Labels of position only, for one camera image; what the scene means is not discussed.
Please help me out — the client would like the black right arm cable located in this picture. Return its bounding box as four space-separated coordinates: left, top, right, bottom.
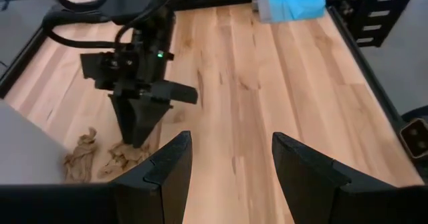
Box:
41 0 178 50

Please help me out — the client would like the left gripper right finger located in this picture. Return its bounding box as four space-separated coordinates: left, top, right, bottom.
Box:
272 132 428 224

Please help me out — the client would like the white trash bin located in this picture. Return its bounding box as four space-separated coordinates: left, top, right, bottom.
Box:
0 98 70 185

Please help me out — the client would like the brown paper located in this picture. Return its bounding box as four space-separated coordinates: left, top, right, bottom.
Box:
62 126 98 183
96 140 153 181

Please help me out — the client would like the roll of blue bags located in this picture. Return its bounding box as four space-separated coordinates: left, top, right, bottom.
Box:
251 0 327 25

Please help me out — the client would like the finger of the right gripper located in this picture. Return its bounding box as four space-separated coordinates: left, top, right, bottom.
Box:
128 98 174 149
108 94 135 147

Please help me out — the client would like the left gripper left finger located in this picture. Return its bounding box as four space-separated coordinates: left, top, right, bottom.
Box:
0 130 194 224

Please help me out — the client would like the table-level camera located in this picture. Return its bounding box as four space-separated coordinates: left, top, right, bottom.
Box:
399 116 428 160

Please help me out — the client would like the black slotted rack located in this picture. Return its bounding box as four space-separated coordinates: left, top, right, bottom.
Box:
347 0 419 48

